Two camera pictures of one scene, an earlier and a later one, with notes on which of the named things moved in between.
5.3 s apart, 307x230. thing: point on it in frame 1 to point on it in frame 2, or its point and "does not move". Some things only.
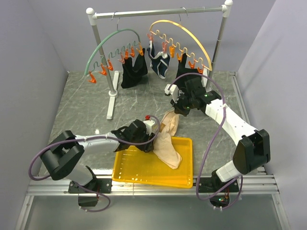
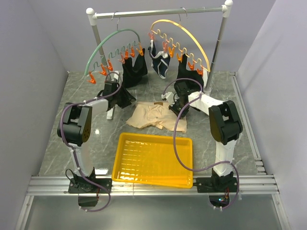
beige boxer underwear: (164, 148) to (158, 113)
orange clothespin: (93, 79) does not move
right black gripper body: (184, 103) does not move
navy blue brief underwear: (159, 62) does not move
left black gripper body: (144, 137) to (122, 98)
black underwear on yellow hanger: (182, 70) does not move
